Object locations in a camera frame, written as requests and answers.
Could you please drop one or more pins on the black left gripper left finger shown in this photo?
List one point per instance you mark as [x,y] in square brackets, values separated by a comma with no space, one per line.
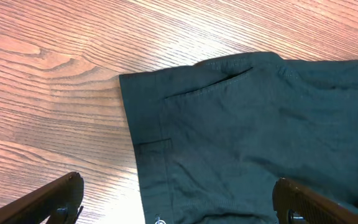
[57,202]

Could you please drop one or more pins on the black shorts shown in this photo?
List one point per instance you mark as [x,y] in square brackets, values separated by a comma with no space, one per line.
[212,139]

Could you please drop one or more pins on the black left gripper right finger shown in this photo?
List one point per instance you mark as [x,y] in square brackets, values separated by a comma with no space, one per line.
[294,203]

